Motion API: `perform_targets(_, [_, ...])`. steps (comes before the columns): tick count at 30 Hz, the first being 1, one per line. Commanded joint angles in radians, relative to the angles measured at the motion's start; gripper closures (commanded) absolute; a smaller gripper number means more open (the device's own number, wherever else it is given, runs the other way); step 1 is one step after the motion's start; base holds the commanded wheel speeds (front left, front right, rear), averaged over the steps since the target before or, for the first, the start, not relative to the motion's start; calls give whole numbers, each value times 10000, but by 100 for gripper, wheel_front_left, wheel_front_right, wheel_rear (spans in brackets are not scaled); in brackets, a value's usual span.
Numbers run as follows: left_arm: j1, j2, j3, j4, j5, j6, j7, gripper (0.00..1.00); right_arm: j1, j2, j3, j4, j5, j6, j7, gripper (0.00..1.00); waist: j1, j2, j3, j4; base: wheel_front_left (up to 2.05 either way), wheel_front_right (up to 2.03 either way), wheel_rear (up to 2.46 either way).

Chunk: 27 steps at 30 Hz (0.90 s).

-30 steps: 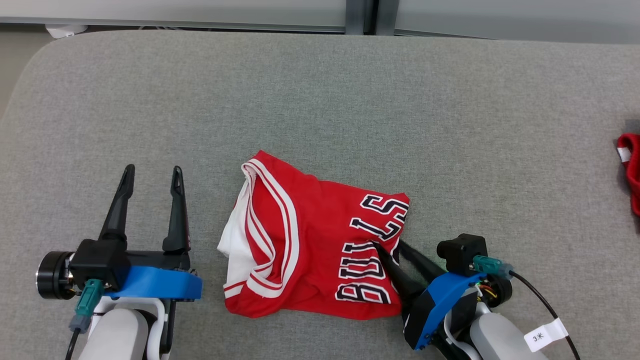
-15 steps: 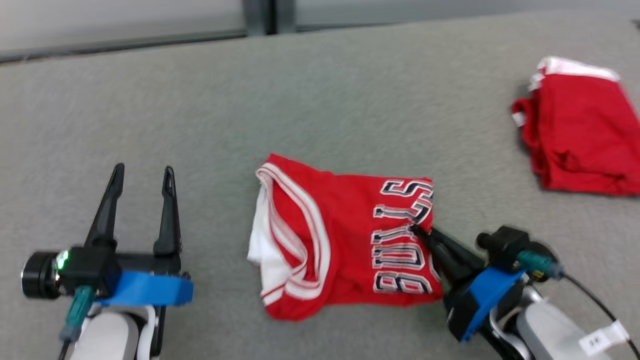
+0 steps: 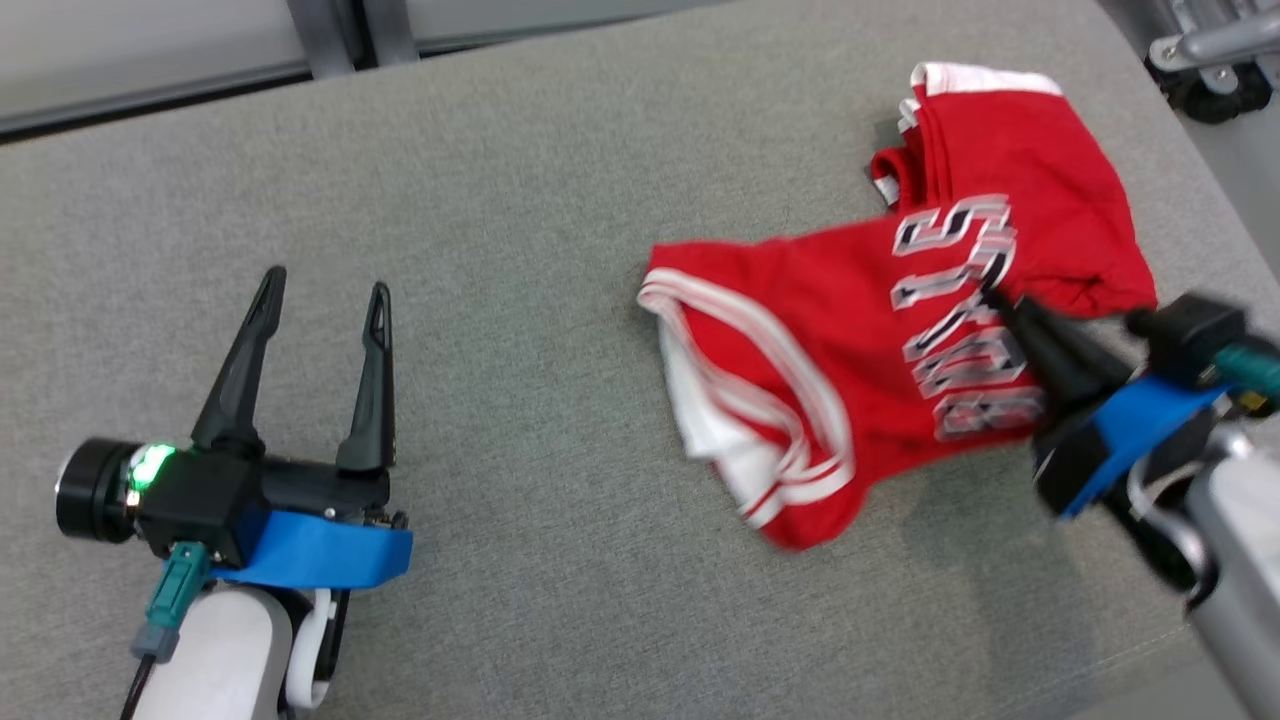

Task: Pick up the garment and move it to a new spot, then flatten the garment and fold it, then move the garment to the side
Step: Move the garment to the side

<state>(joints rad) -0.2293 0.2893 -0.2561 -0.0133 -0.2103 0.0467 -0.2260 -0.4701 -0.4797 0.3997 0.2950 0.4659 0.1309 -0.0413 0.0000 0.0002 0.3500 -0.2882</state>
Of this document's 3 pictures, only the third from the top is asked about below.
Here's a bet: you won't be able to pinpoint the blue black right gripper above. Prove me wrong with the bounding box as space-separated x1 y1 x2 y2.
984 289 1233 521

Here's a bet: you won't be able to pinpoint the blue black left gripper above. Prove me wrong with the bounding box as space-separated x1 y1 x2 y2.
55 265 415 591

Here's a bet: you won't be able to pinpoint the red Bulls 23 shorts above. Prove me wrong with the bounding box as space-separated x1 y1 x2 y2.
868 62 1161 317

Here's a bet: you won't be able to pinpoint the red white Bulls jersey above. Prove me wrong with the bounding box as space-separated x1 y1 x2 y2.
637 194 1053 552

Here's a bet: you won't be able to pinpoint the black caster wheel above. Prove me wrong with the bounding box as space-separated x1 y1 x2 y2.
1145 0 1280 127

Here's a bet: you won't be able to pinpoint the right cable with teal plug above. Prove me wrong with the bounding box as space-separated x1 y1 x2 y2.
1214 339 1280 419

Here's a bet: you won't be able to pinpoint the cable with teal plug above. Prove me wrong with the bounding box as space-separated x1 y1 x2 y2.
1214 339 1280 419
120 542 215 720

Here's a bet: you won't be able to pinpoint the left cable with teal plug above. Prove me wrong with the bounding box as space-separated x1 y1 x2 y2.
120 542 215 720

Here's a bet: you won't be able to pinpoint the grey partition post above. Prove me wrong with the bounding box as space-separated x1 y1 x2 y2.
285 0 358 80
360 0 422 68

